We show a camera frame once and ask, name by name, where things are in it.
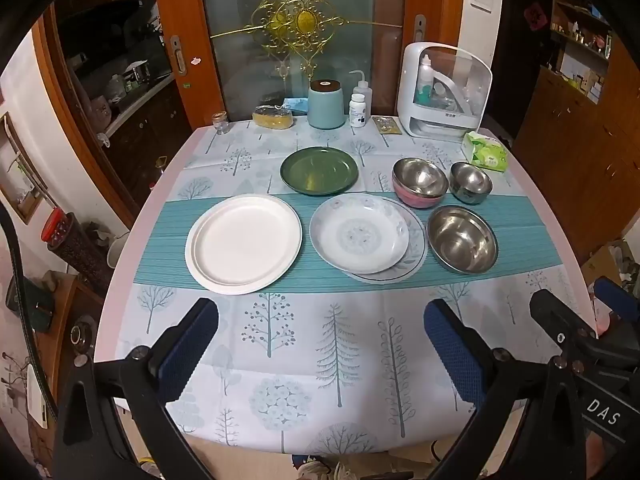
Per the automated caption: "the white plate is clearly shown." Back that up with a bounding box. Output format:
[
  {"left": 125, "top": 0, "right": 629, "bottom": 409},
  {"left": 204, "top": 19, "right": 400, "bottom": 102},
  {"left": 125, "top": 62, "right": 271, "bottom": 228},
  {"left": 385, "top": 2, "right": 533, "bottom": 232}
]
[{"left": 185, "top": 194, "right": 303, "bottom": 295}]

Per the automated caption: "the wooden wall niche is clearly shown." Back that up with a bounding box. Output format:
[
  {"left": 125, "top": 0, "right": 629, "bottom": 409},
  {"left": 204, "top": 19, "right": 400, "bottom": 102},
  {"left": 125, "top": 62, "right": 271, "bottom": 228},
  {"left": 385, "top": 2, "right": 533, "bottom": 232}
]
[{"left": 0, "top": 112, "right": 48, "bottom": 223}]

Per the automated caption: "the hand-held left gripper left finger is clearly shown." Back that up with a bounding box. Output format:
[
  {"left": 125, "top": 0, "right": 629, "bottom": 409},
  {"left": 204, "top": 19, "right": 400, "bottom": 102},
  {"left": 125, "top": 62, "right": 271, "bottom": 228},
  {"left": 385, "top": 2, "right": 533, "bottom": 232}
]
[{"left": 55, "top": 297, "right": 221, "bottom": 480}]

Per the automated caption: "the gold door ornament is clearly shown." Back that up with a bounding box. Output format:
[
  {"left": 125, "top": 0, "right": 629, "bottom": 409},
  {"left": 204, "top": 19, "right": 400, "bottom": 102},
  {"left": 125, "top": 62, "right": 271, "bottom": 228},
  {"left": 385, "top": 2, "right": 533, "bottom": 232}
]
[{"left": 210, "top": 0, "right": 403, "bottom": 86}]

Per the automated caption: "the large steel bowl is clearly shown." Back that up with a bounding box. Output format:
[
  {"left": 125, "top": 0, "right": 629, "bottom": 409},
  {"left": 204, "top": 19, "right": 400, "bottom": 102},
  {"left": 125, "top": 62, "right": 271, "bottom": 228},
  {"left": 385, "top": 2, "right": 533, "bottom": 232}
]
[{"left": 426, "top": 205, "right": 499, "bottom": 274}]

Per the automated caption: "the red wall decoration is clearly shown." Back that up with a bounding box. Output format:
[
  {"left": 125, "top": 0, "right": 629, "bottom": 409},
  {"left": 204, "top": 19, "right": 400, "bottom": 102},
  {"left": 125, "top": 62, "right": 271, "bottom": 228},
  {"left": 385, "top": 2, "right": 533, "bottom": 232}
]
[{"left": 523, "top": 2, "right": 548, "bottom": 33}]

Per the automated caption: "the pink steel bowl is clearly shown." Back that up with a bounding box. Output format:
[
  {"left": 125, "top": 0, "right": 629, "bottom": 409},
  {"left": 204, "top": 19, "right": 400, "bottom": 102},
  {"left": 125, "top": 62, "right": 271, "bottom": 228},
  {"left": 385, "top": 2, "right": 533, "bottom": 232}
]
[{"left": 391, "top": 157, "right": 450, "bottom": 209}]

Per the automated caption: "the teal canister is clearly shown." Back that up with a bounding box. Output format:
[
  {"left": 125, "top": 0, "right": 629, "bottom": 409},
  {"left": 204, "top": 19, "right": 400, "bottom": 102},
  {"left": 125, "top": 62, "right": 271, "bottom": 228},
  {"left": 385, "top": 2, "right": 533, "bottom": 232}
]
[{"left": 307, "top": 80, "right": 347, "bottom": 129}]

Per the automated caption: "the tree-printed tablecloth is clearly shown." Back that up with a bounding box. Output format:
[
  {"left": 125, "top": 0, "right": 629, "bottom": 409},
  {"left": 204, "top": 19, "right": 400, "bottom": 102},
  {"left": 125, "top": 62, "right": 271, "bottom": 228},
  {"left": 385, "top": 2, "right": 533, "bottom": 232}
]
[{"left": 115, "top": 119, "right": 588, "bottom": 456}]

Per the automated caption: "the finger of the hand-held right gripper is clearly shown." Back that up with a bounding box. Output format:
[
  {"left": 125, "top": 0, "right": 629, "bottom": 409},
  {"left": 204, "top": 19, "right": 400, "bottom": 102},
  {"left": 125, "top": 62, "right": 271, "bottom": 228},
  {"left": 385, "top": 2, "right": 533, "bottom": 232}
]
[
  {"left": 592, "top": 276, "right": 640, "bottom": 322},
  {"left": 529, "top": 289, "right": 598, "bottom": 356}
]

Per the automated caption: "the wooden cabinet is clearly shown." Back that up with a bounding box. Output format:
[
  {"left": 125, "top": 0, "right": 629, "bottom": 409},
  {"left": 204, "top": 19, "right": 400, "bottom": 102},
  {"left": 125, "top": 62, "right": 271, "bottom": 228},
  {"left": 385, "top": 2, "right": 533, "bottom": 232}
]
[{"left": 512, "top": 67, "right": 640, "bottom": 266}]

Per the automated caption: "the floral patterned plate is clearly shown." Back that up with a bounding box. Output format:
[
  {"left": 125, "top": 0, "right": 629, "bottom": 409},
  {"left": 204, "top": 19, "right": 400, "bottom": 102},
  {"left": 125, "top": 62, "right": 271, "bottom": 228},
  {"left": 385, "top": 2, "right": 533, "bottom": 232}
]
[{"left": 309, "top": 192, "right": 411, "bottom": 275}]

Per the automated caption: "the white pill bottle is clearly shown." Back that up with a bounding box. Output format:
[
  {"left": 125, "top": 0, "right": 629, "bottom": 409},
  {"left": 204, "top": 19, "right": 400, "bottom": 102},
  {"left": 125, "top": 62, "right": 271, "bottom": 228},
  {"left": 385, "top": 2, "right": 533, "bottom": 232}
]
[{"left": 349, "top": 93, "right": 368, "bottom": 128}]

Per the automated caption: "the green plate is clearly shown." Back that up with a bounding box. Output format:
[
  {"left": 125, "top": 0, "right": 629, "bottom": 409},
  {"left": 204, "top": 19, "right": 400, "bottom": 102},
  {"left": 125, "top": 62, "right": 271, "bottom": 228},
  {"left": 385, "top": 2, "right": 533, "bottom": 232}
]
[{"left": 280, "top": 146, "right": 360, "bottom": 196}]

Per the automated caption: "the cardboard box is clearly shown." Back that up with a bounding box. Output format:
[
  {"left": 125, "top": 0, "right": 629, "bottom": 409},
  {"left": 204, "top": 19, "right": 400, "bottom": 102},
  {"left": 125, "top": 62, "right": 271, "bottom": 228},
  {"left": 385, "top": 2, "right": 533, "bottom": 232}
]
[{"left": 582, "top": 240, "right": 636, "bottom": 286}]

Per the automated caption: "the clear wash bottle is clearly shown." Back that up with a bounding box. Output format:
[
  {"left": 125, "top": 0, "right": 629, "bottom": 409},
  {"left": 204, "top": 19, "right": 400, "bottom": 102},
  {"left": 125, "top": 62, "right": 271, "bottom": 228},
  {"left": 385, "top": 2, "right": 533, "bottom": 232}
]
[{"left": 348, "top": 70, "right": 373, "bottom": 111}]

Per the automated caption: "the yellow sponge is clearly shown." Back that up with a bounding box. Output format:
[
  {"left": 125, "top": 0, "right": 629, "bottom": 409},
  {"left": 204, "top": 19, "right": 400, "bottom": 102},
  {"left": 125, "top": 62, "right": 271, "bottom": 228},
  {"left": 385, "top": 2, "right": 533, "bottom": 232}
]
[{"left": 252, "top": 105, "right": 296, "bottom": 130}]

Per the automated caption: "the white countertop sterilizer box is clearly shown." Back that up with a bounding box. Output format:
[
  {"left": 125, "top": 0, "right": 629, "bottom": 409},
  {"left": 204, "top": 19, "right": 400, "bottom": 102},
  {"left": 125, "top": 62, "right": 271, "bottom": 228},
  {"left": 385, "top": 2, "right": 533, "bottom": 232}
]
[{"left": 397, "top": 41, "right": 493, "bottom": 138}]

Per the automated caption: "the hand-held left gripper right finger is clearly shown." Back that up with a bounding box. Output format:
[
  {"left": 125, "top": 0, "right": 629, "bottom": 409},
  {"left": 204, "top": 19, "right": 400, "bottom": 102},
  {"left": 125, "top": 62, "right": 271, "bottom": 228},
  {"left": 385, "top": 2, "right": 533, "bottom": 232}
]
[{"left": 423, "top": 299, "right": 587, "bottom": 480}]

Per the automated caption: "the red-lidded jar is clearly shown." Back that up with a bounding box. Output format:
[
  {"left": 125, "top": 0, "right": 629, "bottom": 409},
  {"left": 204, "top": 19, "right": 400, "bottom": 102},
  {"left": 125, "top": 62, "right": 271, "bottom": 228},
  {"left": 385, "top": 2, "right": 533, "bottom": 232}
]
[{"left": 41, "top": 208, "right": 113, "bottom": 296}]

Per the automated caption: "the small steel bowl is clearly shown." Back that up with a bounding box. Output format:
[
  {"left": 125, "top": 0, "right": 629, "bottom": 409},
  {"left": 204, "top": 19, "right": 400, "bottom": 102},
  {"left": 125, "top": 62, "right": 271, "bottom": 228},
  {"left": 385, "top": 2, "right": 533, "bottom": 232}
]
[{"left": 449, "top": 161, "right": 493, "bottom": 205}]

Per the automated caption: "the green tissue pack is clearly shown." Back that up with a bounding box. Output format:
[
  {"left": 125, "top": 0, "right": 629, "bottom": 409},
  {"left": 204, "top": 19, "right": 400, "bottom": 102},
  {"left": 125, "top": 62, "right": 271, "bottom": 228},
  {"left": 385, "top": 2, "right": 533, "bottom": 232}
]
[{"left": 461, "top": 131, "right": 509, "bottom": 173}]

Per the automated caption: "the wooden glass door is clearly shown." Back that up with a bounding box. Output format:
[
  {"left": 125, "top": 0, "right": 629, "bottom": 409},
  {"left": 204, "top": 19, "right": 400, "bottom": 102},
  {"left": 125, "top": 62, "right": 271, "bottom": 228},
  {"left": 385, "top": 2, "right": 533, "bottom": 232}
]
[{"left": 150, "top": 0, "right": 466, "bottom": 131}]

